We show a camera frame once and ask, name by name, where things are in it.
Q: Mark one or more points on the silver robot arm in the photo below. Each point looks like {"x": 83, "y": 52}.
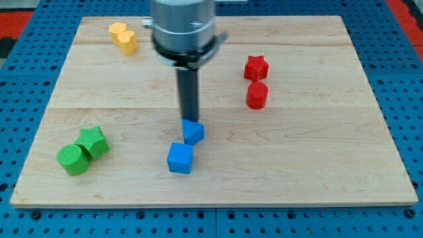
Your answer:
{"x": 184, "y": 32}

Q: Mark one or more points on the yellow heart block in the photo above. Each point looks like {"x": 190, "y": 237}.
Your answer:
{"x": 127, "y": 42}

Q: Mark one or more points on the red cylinder block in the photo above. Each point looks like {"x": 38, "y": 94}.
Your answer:
{"x": 257, "y": 94}

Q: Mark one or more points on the blue cube block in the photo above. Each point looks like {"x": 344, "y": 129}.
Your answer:
{"x": 180, "y": 158}

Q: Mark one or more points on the blue triangular block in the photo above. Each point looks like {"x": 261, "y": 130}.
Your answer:
{"x": 192, "y": 132}

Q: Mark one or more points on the yellow hexagon block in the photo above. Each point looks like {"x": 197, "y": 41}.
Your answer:
{"x": 115, "y": 29}

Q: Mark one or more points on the black pusher rod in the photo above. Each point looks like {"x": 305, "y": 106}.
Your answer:
{"x": 187, "y": 81}

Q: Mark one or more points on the green star block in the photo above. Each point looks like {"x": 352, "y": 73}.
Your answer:
{"x": 93, "y": 142}

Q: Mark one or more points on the green cylinder block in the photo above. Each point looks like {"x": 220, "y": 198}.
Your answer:
{"x": 72, "y": 159}

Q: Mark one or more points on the wooden board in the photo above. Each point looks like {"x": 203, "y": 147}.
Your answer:
{"x": 320, "y": 141}

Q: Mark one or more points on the red star block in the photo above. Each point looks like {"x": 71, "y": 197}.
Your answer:
{"x": 256, "y": 68}

